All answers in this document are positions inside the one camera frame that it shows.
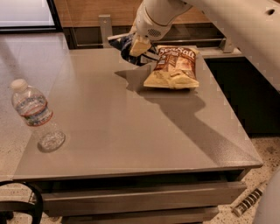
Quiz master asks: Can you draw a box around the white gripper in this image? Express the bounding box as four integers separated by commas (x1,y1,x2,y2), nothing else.
129,0,192,57

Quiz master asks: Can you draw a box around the blue chip bag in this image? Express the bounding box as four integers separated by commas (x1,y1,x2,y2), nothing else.
108,33,159,66

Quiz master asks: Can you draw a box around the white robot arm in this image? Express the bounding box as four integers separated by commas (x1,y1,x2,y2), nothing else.
129,0,280,89

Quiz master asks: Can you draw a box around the brown sea salt chip bag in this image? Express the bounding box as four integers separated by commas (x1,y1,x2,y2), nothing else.
143,45,200,89

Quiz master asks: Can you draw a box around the clear plastic water bottle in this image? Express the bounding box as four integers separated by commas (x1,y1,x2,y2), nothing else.
10,79,66,152

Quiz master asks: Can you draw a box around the grey table drawer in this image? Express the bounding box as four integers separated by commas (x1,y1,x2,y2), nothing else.
43,181,246,216

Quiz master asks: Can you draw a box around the white power strip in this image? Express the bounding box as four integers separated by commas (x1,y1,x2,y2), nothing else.
232,185,265,217

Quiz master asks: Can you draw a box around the black chair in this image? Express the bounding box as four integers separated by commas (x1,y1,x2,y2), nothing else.
0,182,43,224

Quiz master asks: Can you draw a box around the left metal bracket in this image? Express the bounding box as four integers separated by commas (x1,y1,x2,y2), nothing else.
98,14,113,48

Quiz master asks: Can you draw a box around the metal bracket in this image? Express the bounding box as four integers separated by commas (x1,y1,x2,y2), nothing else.
98,14,113,48
219,38,235,53

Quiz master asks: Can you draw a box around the right metal bracket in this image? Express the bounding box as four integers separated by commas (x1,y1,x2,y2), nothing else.
219,38,235,53

